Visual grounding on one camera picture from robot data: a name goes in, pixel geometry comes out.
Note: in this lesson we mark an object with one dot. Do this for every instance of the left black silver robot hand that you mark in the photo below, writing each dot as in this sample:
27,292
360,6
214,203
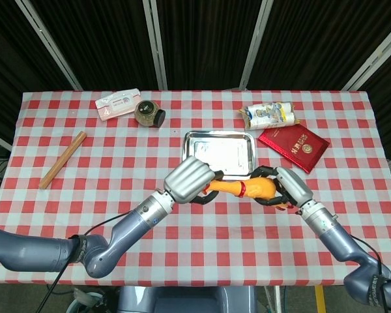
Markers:
189,179

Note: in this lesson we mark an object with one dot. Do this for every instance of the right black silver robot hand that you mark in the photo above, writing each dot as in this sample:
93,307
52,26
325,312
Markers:
295,187

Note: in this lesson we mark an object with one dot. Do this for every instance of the yellow rubber chicken toy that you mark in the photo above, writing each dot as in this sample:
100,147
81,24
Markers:
257,189

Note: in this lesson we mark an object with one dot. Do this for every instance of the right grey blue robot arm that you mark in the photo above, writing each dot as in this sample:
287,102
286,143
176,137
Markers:
329,234

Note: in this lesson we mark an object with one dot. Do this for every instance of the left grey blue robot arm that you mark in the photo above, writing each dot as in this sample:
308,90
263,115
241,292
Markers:
130,225

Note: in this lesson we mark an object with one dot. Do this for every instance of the rectangular stainless steel tray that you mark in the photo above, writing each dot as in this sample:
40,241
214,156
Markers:
218,150

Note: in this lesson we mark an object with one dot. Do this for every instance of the red certificate booklet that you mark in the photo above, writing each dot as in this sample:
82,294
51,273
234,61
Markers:
293,145

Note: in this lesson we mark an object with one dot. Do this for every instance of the red white checkered tablecloth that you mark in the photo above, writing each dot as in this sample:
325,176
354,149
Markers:
215,234

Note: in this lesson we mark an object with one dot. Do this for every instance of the plastic bag rolls pack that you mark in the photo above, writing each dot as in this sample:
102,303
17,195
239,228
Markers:
270,115

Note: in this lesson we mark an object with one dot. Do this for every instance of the glass jar with black lid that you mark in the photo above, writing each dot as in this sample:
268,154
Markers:
146,112

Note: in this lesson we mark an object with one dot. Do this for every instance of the pink wet wipes pack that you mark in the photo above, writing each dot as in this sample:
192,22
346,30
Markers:
117,104

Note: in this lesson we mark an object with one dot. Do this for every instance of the grey blue robot torso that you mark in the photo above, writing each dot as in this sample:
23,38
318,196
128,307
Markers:
182,301

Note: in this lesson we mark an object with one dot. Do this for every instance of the wooden rolling pin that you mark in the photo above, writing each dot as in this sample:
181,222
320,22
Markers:
63,159

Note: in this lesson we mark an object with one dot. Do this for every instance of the pale plastic bucket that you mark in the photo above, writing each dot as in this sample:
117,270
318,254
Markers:
84,303

